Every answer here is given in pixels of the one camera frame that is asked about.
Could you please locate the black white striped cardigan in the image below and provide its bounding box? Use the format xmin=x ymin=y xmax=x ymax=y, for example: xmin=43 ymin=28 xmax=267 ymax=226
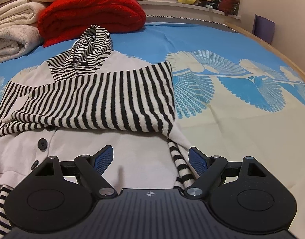
xmin=0 ymin=25 xmax=195 ymax=238

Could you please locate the blue cream patterned bedspread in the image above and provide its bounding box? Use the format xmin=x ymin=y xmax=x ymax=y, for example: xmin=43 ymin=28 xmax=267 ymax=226
xmin=0 ymin=23 xmax=305 ymax=238

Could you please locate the cream folded quilt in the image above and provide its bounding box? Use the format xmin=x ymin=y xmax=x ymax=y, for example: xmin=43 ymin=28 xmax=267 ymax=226
xmin=0 ymin=0 xmax=46 ymax=63

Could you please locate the red folded blanket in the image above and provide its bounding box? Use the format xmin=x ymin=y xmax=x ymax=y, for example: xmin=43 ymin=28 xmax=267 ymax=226
xmin=37 ymin=0 xmax=146 ymax=48

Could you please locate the wooden bed frame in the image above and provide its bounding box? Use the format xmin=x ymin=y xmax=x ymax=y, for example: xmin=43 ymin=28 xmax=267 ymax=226
xmin=225 ymin=22 xmax=305 ymax=82

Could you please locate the purple board on wall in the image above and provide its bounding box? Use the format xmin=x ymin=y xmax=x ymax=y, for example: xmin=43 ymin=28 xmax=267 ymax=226
xmin=252 ymin=15 xmax=276 ymax=45

